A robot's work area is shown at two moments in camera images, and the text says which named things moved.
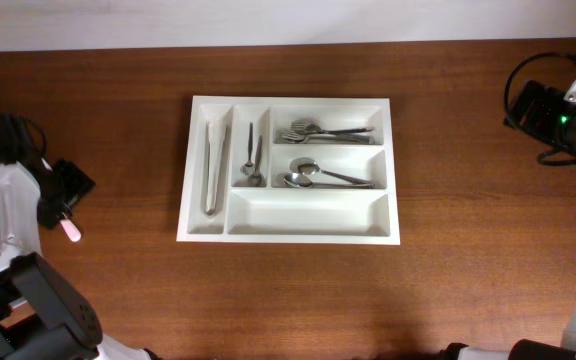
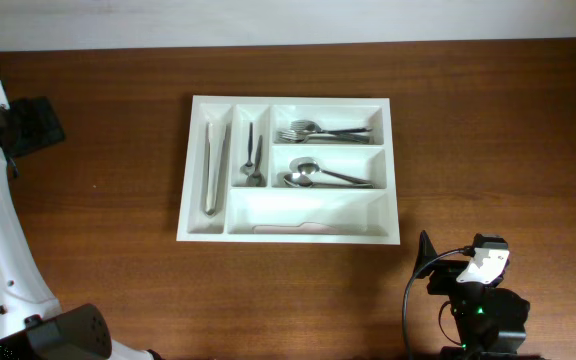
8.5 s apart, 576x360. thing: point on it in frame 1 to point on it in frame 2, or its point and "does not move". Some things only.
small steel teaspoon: (249, 168) does not move
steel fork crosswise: (295, 136) does not move
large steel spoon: (309, 166) does not move
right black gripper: (547, 102) to (445, 272)
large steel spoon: (304, 182) does not move
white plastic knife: (70, 229) to (304, 228)
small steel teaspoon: (258, 180) does not move
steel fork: (311, 127) does not move
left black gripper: (82, 185) to (48, 127)
